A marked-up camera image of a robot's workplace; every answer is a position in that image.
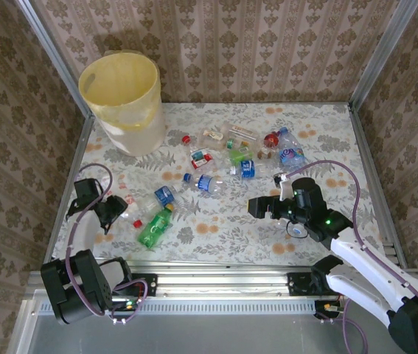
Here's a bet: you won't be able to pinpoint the clear bottle red print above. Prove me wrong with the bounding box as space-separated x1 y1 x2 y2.
118 193 145 228

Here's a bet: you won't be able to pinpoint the large clear bottle blue purple label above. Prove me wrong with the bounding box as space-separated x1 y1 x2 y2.
274 126 311 173

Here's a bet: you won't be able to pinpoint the blue label bottle white cap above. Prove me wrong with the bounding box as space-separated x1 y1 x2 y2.
229 159 268 180

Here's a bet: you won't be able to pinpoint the plain clear plastic bottle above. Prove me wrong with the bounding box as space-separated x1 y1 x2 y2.
134 198 165 218

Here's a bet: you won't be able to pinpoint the red lid bottle brown contents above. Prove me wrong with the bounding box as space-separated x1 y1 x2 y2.
255 131 282 160

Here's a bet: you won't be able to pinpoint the green bottle yellow cap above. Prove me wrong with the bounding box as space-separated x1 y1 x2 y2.
137 203 175 249

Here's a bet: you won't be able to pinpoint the cloudy bottle green label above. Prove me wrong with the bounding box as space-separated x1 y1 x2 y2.
226 146 256 166

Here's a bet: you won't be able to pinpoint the crushed bottle dark blue label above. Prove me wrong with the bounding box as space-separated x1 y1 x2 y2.
153 185 180 206

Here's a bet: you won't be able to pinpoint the clear bottle blue cap blue label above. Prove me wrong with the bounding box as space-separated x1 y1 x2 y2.
182 172 226 195

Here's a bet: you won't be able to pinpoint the crushed bottle red teal label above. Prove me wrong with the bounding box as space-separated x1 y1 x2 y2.
189 147 219 174

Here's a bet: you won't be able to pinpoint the white round waste bin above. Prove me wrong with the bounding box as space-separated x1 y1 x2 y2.
78 51 167 158

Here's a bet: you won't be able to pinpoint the yellow plastic bin liner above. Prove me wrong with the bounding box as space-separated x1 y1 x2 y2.
78 49 162 131

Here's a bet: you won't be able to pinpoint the floral tablecloth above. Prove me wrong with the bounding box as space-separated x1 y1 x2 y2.
63 102 392 268

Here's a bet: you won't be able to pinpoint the clear bottle long beige label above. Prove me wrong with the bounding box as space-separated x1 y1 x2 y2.
222 123 262 148

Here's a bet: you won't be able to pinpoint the clear bottle beige label green band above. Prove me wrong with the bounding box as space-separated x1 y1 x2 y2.
199 128 240 150

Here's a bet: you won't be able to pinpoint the small clear bottle red cap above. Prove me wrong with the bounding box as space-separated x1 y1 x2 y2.
181 134 203 149

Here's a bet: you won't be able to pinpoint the grey metal panel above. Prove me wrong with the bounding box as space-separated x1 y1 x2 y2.
7 313 418 354

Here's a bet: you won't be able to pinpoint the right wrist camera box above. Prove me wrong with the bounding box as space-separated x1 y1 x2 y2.
278 176 295 203

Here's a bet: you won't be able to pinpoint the thin black wire loop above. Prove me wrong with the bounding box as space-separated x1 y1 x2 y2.
285 220 310 240

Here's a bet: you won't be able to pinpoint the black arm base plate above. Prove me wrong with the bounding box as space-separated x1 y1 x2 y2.
92 273 159 296
286 271 342 296

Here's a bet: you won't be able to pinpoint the black connector box with wires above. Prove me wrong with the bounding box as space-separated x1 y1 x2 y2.
108 299 139 326
313 300 344 325

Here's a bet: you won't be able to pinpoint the long aluminium base rail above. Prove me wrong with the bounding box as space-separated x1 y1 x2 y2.
24 263 418 300

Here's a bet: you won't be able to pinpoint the grey slotted cable duct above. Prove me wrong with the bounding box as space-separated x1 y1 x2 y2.
37 298 316 315

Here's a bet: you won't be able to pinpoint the aluminium frame post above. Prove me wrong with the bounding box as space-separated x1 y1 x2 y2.
13 0 97 121
348 0 418 108

